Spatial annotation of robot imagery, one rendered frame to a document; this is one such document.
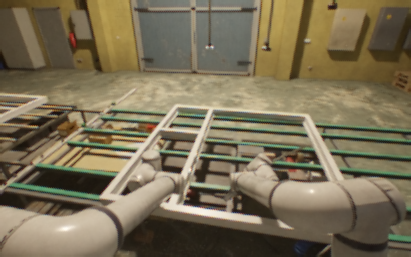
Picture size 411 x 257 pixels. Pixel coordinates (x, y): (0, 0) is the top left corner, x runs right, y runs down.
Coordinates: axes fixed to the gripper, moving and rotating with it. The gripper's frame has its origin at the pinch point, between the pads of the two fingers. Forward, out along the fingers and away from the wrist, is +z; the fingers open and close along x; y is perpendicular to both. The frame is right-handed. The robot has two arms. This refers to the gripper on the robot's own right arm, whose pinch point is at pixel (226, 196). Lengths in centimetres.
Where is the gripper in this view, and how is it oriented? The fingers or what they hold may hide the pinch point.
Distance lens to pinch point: 133.1
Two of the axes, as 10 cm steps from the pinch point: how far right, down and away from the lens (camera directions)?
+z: -6.3, 7.2, 2.7
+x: -1.8, 2.1, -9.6
